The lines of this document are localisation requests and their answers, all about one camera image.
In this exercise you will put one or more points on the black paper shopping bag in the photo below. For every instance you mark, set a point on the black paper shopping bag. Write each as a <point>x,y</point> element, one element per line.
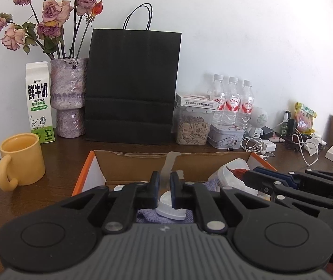
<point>130,86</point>

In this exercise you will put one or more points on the small white robot figure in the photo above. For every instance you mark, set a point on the small white robot figure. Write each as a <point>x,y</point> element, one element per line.
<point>258,120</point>

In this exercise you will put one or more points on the right water bottle red label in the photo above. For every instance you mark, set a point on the right water bottle red label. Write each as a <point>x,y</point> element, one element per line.
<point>246,106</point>

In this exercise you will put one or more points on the grey printed tin box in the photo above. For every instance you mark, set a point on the grey printed tin box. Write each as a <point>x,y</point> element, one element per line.
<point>225,136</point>

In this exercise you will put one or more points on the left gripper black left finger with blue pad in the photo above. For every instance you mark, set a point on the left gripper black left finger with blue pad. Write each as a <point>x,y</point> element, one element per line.
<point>131,198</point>

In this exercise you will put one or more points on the small white bottle cap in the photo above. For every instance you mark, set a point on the small white bottle cap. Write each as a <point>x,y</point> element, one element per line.
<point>118,188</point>

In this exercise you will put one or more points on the clear jar of seeds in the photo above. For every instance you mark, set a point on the clear jar of seeds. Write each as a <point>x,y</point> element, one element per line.
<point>193,125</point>

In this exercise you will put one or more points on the yellow ceramic mug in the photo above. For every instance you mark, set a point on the yellow ceramic mug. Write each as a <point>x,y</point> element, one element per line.
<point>21,162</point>

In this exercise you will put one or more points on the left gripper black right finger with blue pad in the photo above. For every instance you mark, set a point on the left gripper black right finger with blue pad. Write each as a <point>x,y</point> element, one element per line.
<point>197,198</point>

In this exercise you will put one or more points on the yellow pink snack bag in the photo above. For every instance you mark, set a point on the yellow pink snack bag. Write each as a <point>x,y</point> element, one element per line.
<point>304,118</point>

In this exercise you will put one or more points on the dried pink rose bouquet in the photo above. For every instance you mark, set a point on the dried pink rose bouquet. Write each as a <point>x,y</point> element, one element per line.
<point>53,26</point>

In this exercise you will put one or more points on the red white flat box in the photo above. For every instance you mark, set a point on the red white flat box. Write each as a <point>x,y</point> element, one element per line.
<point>196,101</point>

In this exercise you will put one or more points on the left water bottle red label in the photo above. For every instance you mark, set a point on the left water bottle red label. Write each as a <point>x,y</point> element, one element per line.
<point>216,92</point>

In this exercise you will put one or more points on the white green milk carton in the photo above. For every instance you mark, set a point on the white green milk carton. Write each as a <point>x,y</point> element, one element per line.
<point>37,79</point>

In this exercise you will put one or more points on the water bottle red label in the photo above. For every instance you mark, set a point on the water bottle red label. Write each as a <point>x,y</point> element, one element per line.
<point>232,102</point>
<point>216,92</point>
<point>246,106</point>

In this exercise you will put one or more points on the orange cardboard box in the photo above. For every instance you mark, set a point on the orange cardboard box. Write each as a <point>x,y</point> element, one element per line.
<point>115,168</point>

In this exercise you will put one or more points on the middle water bottle red label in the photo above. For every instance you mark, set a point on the middle water bottle red label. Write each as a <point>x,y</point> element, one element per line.
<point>232,102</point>

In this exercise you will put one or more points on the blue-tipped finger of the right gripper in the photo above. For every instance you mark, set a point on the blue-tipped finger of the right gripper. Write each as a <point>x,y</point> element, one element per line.
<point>268,174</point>

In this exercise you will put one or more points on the purple drawstring pouch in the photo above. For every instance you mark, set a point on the purple drawstring pouch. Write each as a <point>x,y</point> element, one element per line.
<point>150,216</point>

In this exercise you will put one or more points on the large white plastic jar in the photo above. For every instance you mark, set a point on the large white plastic jar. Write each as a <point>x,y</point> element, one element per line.
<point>230,174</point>

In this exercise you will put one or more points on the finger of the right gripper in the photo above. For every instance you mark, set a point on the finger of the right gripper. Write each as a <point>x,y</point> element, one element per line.
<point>263,183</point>

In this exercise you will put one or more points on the purple ceramic vase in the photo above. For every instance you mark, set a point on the purple ceramic vase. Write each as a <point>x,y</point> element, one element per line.
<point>68,78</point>

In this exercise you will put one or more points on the white charger block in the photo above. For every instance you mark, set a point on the white charger block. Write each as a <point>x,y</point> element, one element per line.
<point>269,146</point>

